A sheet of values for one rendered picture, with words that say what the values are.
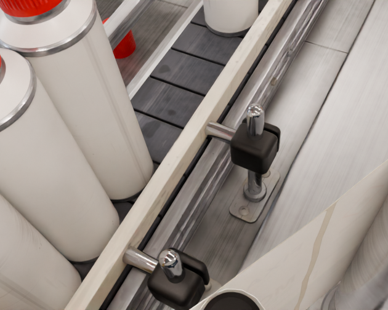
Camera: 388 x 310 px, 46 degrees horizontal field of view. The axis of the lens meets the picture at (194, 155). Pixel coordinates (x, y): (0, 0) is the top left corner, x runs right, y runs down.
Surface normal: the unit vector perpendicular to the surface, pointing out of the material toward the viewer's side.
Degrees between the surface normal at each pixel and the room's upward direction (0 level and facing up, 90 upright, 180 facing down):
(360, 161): 0
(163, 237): 0
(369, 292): 90
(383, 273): 90
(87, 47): 90
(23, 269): 90
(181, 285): 0
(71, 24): 45
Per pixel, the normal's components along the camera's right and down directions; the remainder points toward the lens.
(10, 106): 0.51, -0.09
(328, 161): -0.11, -0.54
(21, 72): 0.61, -0.55
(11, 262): 0.90, 0.31
